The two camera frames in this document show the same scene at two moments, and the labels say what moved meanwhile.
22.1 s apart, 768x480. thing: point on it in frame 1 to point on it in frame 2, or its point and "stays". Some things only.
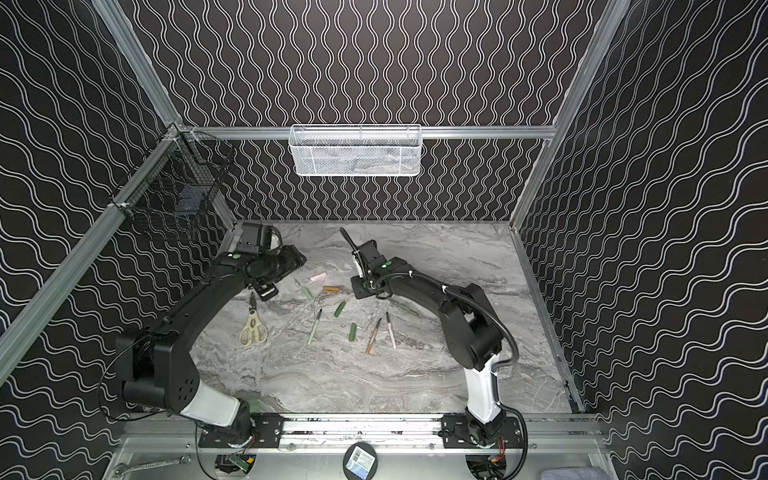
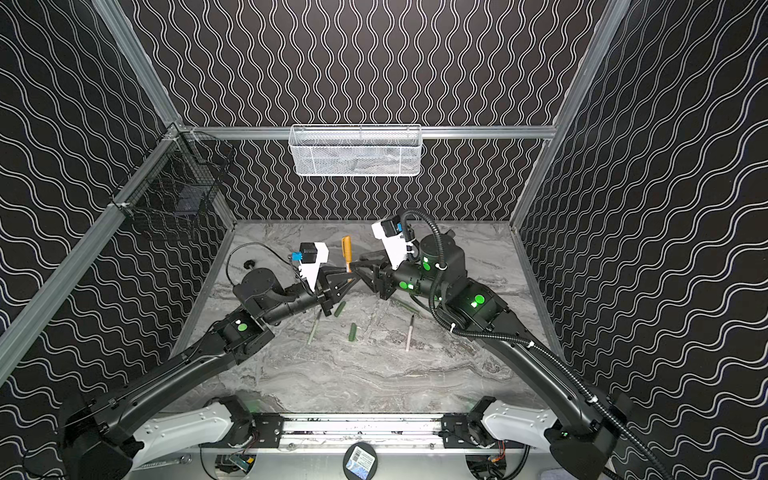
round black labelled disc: x=360 y=461 stays
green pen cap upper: x=339 y=308 stays
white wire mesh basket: x=355 y=150 stays
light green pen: x=314 y=326 stays
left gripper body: x=264 y=286 to x=325 y=288
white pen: x=391 y=332 to x=410 y=332
